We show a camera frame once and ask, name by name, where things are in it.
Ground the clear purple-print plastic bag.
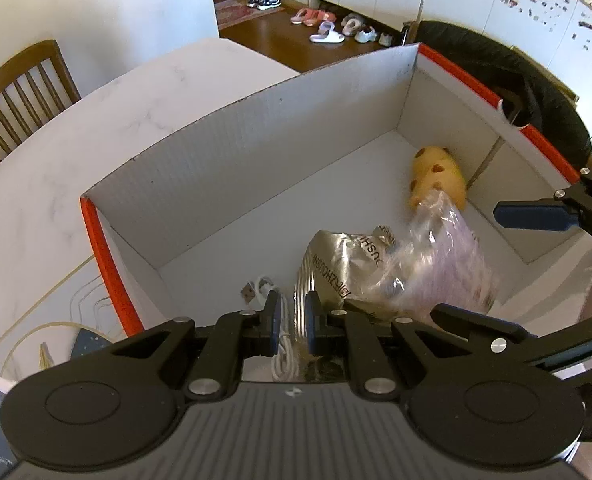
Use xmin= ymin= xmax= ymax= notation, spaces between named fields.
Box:
xmin=370 ymin=189 xmax=499 ymax=319

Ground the wooden chair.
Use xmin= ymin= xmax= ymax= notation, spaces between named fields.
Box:
xmin=0 ymin=39 xmax=82 ymax=169

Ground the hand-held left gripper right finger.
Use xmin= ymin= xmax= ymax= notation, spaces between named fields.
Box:
xmin=306 ymin=291 xmax=476 ymax=401

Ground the white usb cable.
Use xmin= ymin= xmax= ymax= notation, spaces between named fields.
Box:
xmin=239 ymin=274 xmax=303 ymax=382

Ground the patterned door rug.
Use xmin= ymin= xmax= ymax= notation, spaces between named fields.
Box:
xmin=214 ymin=0 xmax=287 ymax=31

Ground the silver snack packet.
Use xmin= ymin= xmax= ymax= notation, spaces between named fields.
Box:
xmin=293 ymin=224 xmax=407 ymax=357

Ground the white wall cabinet unit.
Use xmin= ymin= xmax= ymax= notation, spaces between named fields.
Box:
xmin=263 ymin=0 xmax=592 ymax=128

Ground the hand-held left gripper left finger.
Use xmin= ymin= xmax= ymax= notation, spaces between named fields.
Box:
xmin=108 ymin=291 xmax=283 ymax=401

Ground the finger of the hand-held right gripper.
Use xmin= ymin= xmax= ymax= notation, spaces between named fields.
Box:
xmin=494 ymin=168 xmax=592 ymax=252
xmin=430 ymin=303 xmax=542 ymax=367

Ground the white slipper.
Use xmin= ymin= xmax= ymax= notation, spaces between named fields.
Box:
xmin=309 ymin=20 xmax=345 ymax=45

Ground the red cardboard box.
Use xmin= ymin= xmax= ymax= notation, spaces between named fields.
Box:
xmin=79 ymin=42 xmax=592 ymax=343

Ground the yellow plush toy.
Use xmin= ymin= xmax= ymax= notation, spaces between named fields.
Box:
xmin=408 ymin=145 xmax=469 ymax=211

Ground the chair with black jacket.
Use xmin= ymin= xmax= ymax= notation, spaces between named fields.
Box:
xmin=402 ymin=20 xmax=592 ymax=172

